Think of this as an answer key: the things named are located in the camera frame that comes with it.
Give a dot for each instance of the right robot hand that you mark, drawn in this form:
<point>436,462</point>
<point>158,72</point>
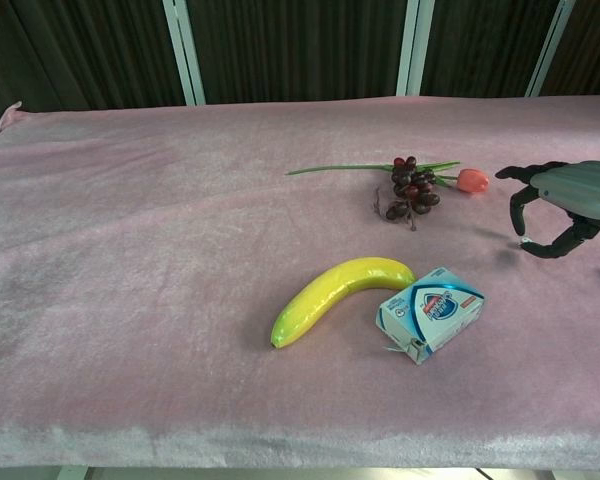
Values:
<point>580,187</point>

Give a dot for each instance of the dark red grape bunch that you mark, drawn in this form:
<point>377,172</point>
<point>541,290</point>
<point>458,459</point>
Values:
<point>412,190</point>

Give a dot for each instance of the white metal post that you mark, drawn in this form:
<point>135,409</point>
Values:
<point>408,47</point>
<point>550,47</point>
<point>185,50</point>

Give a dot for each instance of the yellow banana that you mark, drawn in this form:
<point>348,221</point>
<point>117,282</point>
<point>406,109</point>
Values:
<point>330,295</point>

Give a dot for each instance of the pink artificial tulip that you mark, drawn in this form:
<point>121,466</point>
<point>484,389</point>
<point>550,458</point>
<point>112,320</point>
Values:
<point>472,181</point>

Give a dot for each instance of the blue white soap box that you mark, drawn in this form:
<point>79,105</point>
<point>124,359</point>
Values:
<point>432,312</point>

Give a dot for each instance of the pink fleece tablecloth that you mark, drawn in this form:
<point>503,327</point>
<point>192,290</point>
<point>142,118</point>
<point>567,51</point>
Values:
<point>180,280</point>

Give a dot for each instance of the dark curtain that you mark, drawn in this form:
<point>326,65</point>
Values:
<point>300,47</point>

